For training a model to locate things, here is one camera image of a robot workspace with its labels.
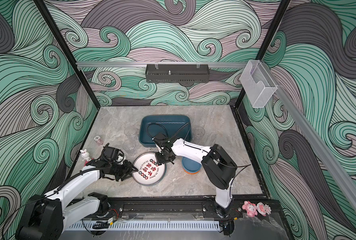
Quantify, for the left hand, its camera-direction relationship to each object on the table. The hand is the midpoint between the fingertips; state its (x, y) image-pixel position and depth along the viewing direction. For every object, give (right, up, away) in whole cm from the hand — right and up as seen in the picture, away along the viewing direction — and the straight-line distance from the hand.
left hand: (136, 170), depth 82 cm
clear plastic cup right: (+38, +20, +21) cm, 48 cm away
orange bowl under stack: (+31, -1, 0) cm, 31 cm away
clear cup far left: (-9, +21, +19) cm, 30 cm away
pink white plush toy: (+65, -15, -11) cm, 67 cm away
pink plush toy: (+59, -14, -11) cm, 61 cm away
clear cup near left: (-9, +12, +15) cm, 21 cm away
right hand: (+13, +4, +4) cm, 14 cm away
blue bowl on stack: (+30, +3, +1) cm, 31 cm away
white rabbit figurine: (-31, +8, +3) cm, 32 cm away
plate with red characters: (+7, -2, +1) cm, 7 cm away
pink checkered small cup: (-28, +15, +12) cm, 34 cm away
